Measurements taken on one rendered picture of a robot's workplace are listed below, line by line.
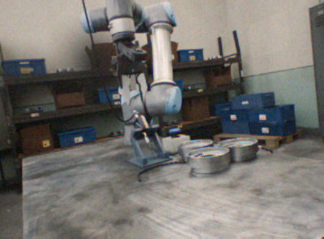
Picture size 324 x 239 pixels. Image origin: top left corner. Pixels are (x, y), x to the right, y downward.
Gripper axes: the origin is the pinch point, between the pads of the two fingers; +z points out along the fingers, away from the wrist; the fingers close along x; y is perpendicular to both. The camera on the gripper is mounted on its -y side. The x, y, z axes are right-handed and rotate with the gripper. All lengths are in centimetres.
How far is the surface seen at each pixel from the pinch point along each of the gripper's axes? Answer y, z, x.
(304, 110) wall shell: 208, 56, -392
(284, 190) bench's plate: -46, 20, -4
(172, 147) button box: -0.4, 17.1, -9.8
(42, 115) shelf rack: 321, 0, -4
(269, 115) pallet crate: 203, 50, -303
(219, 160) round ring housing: -29.7, 16.5, -4.8
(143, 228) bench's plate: -40.3, 19.6, 20.2
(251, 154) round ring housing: -28.5, 18.0, -16.2
